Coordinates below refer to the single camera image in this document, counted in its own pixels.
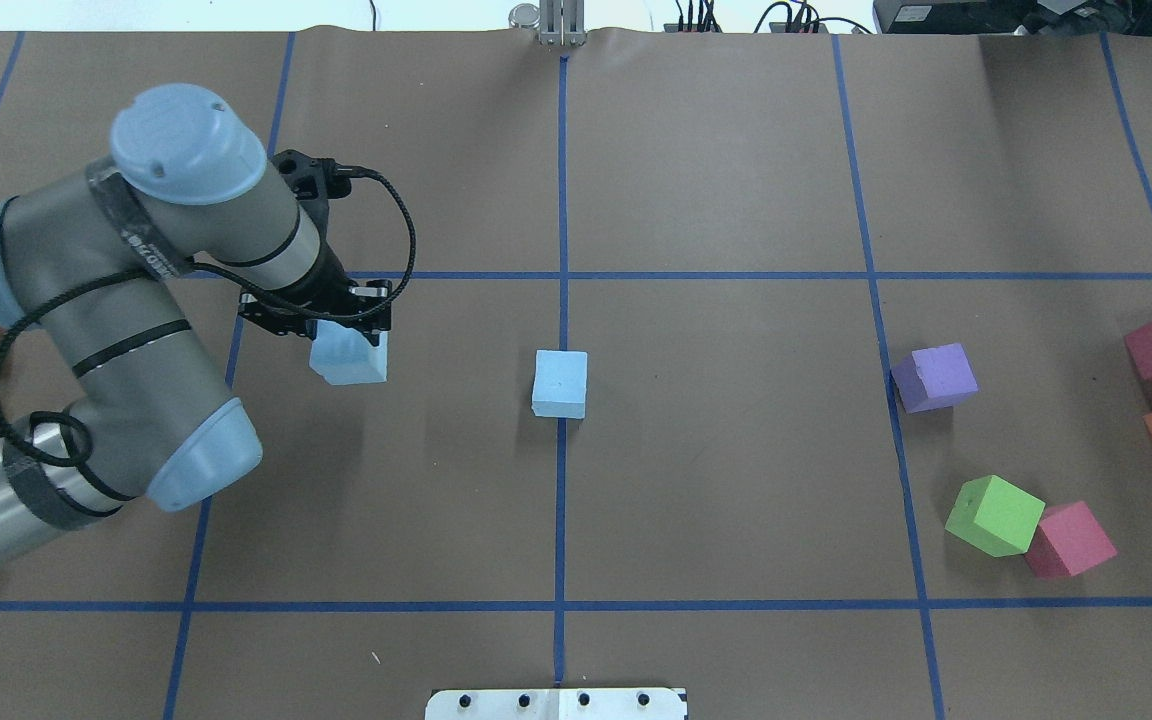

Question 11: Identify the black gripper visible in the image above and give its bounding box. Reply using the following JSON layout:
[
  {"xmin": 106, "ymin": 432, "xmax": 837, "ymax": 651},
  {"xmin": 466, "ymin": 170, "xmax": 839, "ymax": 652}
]
[{"xmin": 238, "ymin": 243, "xmax": 394, "ymax": 346}]

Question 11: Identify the light blue foam block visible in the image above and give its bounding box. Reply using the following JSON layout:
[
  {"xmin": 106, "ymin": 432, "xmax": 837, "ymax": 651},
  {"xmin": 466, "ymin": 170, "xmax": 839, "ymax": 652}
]
[
  {"xmin": 531, "ymin": 348, "xmax": 589, "ymax": 420},
  {"xmin": 308, "ymin": 320, "xmax": 391, "ymax": 386}
]

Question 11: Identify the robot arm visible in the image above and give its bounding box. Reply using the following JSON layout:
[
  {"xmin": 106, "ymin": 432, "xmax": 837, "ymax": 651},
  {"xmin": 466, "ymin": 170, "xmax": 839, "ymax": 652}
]
[{"xmin": 0, "ymin": 83, "xmax": 411, "ymax": 564}]

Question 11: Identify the purple foam block right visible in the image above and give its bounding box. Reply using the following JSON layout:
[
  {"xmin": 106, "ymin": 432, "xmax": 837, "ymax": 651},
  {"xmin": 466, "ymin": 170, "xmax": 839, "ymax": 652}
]
[{"xmin": 890, "ymin": 343, "xmax": 980, "ymax": 414}]

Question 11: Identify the pink foam block near green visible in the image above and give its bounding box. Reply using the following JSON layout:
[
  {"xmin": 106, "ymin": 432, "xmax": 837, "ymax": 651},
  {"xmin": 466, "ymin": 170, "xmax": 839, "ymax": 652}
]
[{"xmin": 1024, "ymin": 501, "xmax": 1117, "ymax": 579}]

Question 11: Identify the black monitor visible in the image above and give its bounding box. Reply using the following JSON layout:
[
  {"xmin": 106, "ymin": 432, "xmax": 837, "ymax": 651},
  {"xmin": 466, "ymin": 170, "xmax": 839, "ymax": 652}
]
[{"xmin": 872, "ymin": 1, "xmax": 1152, "ymax": 37}]

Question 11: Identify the aluminium frame post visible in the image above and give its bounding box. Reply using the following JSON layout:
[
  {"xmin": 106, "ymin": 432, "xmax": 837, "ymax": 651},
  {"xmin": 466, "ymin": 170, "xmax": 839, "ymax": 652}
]
[{"xmin": 536, "ymin": 0, "xmax": 588, "ymax": 47}]

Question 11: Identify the white metal base plate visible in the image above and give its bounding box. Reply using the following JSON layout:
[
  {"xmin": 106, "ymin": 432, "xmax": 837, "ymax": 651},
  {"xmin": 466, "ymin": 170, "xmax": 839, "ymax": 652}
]
[{"xmin": 424, "ymin": 687, "xmax": 690, "ymax": 719}]

